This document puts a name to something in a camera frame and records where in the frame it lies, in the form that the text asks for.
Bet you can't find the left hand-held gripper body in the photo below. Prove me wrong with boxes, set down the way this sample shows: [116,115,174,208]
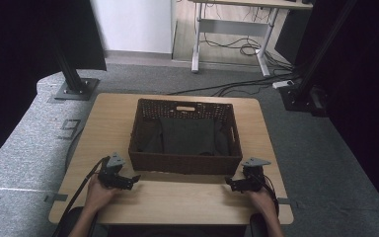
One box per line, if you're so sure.
[97,151,126,190]

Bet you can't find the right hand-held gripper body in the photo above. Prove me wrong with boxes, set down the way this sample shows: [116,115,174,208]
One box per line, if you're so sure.
[241,156,272,194]

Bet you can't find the brown woven basket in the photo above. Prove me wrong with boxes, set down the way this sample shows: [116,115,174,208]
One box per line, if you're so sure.
[127,98,244,177]

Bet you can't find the dark cloth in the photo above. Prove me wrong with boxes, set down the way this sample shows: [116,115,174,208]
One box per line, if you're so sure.
[134,117,231,157]

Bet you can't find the person's left hand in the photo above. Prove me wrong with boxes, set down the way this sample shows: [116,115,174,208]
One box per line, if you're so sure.
[84,173,121,214]

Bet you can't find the person's right hand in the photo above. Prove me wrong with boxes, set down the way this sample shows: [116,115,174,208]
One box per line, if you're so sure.
[245,188,278,217]

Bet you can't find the grey tape strip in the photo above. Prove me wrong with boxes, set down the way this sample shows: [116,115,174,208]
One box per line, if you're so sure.
[43,193,69,203]

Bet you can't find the black metal stand with plate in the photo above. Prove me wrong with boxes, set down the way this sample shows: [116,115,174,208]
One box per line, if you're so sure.
[49,40,101,102]

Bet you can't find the white power strip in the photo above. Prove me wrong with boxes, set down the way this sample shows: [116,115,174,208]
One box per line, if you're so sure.
[271,79,295,90]

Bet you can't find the black metal stand with block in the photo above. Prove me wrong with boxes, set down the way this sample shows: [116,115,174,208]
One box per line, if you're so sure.
[277,0,359,119]

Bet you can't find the black panel under desk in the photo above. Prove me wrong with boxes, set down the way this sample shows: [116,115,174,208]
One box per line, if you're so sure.
[273,9,306,66]

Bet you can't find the white partition panel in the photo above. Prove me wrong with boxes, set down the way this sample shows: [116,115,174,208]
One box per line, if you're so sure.
[90,0,178,55]

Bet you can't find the black curtain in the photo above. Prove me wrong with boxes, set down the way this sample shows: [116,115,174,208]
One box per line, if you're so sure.
[0,0,108,173]
[294,0,379,222]

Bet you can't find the white-legged desk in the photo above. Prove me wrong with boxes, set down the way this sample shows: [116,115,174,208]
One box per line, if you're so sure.
[189,0,314,78]

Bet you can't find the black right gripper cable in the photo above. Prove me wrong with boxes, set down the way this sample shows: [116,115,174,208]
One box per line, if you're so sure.
[258,173,280,215]

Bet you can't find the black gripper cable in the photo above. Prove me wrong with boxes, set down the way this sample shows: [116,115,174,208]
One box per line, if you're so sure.
[50,156,111,237]
[258,173,280,215]

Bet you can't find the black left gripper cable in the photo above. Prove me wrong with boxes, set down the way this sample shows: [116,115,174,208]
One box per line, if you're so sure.
[50,156,111,237]

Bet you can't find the black floor cables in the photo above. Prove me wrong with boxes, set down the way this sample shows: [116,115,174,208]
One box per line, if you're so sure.
[167,36,301,98]

